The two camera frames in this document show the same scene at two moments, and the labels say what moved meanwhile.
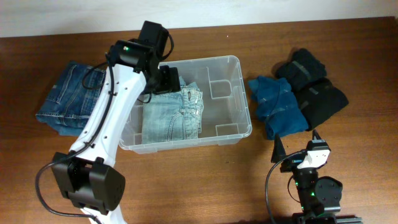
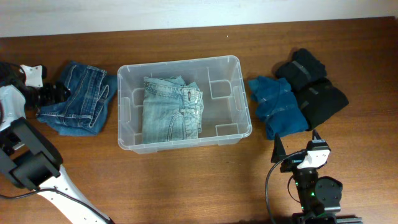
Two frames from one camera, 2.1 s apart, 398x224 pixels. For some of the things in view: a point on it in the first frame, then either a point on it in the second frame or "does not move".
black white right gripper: [290, 163] does not move
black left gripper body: [166, 80] -> [44, 95]
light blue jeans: [172, 115] does not move
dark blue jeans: [68, 104] does not move
